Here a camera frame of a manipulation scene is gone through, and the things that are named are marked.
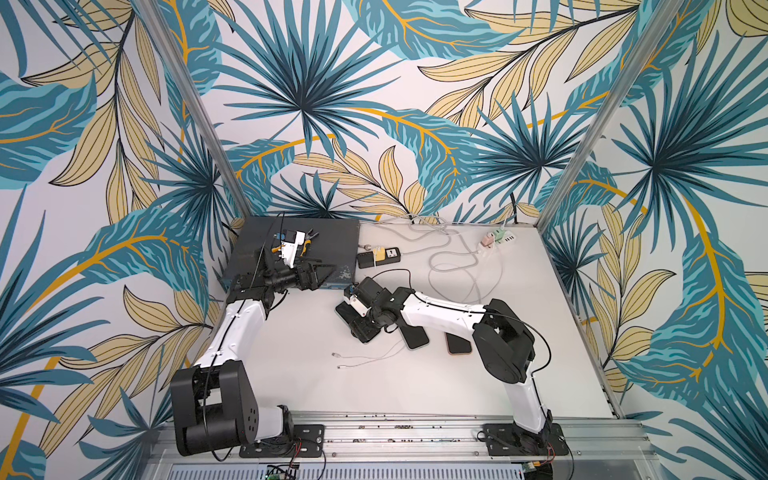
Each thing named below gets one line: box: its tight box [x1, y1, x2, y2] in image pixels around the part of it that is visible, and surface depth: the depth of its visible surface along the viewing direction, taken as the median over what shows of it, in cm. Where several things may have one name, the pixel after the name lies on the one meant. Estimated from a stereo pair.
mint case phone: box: [400, 325, 430, 349], surface depth 92 cm
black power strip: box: [357, 247, 401, 269], surface depth 109 cm
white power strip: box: [493, 231, 517, 246], surface depth 116 cm
